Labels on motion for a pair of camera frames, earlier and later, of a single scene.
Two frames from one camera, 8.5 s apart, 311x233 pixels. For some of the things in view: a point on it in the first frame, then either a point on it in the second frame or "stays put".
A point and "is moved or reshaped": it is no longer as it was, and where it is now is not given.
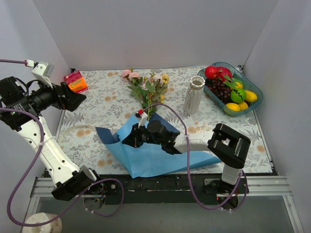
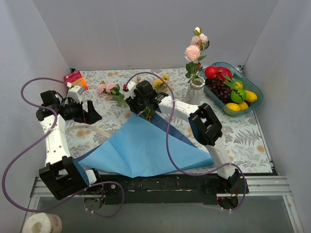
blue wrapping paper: x=147 y=159 is moved or reshaped
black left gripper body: x=64 y=94 -> x=85 y=112
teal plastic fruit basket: x=248 y=85 stays put
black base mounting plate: x=168 y=189 stays put
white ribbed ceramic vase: x=194 y=94 stays put
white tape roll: x=53 y=226 stays put
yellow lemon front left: x=233 y=106 stays put
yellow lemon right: x=250 y=96 stays put
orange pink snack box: x=76 y=82 stays put
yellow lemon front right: x=243 y=106 stays put
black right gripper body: x=136 y=135 -> x=135 y=106
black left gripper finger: x=71 y=100 -> x=92 y=116
